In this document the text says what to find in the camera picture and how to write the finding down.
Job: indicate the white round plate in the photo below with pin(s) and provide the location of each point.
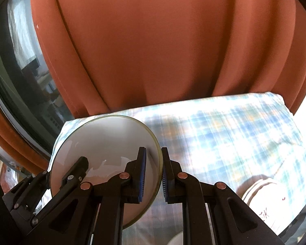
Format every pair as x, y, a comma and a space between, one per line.
109, 143

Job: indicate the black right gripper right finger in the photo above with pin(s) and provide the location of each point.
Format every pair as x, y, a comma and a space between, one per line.
212, 214

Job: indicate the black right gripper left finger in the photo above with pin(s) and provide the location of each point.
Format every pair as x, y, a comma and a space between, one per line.
83, 213

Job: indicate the dark glass window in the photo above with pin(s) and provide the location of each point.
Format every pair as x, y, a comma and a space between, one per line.
29, 96

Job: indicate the white plate stack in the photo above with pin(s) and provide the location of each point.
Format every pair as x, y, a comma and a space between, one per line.
270, 201

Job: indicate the orange curtain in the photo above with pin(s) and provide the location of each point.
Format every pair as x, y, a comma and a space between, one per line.
109, 55

